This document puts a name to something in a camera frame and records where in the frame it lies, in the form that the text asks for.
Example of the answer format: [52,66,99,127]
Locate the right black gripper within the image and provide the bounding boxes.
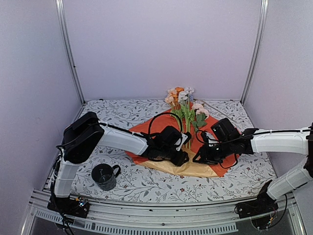
[193,138,234,165]

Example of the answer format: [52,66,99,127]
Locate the tan raffia ribbon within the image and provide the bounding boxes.
[195,99,234,122]

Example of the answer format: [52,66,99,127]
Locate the orange wrapping paper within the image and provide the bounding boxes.
[126,115,235,177]

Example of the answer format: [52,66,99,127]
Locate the pink rose fake stem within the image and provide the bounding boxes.
[191,103,209,132]

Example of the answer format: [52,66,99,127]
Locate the blue fake flower stem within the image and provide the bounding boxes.
[178,87,195,133]

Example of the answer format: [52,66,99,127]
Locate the orange fake flower stem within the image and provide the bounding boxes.
[170,87,184,121]

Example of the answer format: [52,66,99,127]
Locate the yellow wrapping paper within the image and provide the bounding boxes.
[127,150,219,178]

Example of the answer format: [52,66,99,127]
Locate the cream rose fake stem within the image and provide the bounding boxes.
[165,88,179,114]

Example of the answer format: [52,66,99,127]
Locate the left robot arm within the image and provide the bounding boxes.
[53,112,191,212]

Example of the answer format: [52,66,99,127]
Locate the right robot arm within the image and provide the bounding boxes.
[193,118,313,213]

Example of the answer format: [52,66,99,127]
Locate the green leafy fake stem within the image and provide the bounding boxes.
[170,101,196,149]

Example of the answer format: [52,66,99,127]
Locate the floral patterned tablecloth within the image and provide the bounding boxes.
[70,99,276,204]

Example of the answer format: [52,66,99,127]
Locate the black mug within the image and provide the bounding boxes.
[91,164,121,191]

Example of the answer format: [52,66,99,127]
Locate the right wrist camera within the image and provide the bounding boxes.
[201,118,240,143]

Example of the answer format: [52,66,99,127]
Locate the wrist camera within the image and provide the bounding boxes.
[155,126,192,151]
[201,118,240,143]

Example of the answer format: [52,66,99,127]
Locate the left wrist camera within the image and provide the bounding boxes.
[155,126,192,151]

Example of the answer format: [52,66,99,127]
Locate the black camera cable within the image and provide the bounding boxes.
[148,112,184,138]

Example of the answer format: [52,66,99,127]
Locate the front aluminium rail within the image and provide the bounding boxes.
[20,187,311,235]

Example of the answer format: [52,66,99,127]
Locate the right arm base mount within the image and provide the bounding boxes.
[234,180,288,231]

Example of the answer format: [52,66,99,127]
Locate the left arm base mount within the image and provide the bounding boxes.
[47,196,90,218]

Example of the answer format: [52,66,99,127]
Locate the right metal frame post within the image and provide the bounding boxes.
[240,0,269,106]

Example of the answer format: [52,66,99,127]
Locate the metal frame post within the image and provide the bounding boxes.
[240,0,269,106]
[55,0,86,105]

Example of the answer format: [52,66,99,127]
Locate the left metal frame post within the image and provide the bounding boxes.
[55,0,86,105]

